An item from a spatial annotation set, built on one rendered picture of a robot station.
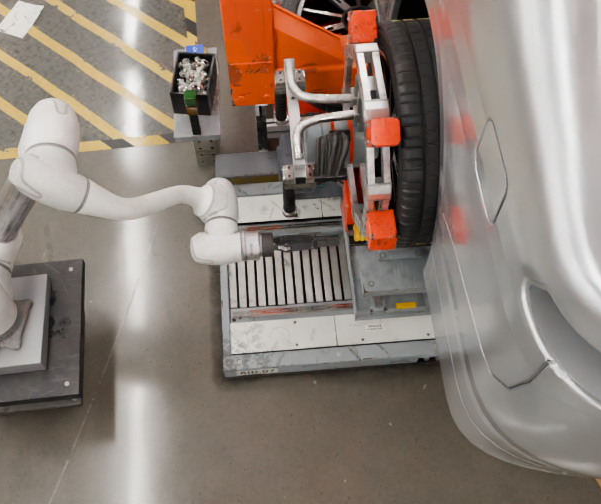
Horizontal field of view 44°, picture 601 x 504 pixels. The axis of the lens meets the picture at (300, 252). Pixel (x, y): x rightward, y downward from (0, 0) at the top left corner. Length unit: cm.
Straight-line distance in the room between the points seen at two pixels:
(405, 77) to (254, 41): 71
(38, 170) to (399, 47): 97
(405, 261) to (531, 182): 151
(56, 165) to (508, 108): 116
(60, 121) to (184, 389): 115
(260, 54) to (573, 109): 146
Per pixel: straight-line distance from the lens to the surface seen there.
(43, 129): 209
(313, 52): 261
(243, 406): 276
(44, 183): 200
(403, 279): 272
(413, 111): 194
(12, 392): 262
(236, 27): 248
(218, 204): 230
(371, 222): 205
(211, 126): 280
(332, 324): 278
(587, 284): 120
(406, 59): 201
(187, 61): 285
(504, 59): 141
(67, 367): 260
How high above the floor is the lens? 263
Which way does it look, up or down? 61 degrees down
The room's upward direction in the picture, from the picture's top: straight up
